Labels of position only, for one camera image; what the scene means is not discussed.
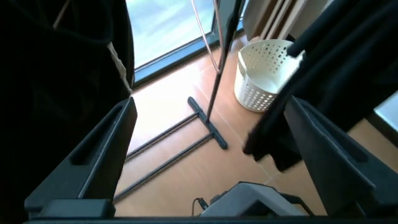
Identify brown curtain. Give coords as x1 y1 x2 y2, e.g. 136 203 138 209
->
242 0 330 41

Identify window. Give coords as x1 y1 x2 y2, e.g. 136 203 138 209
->
126 0 249 88

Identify black garment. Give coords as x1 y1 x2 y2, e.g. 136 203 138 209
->
242 0 398 172

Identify black trousers with white cord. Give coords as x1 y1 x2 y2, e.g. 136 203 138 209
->
0 0 136 224

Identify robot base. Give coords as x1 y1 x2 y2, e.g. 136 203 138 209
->
191 181 315 217

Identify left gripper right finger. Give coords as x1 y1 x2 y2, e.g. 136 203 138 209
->
284 96 398 217

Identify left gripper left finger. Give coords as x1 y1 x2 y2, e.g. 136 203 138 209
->
24 96 138 218

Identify white laundry basket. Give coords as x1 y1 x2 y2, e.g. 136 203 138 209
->
233 39 304 113

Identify black clothes rack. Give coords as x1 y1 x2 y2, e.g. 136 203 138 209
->
112 0 246 203

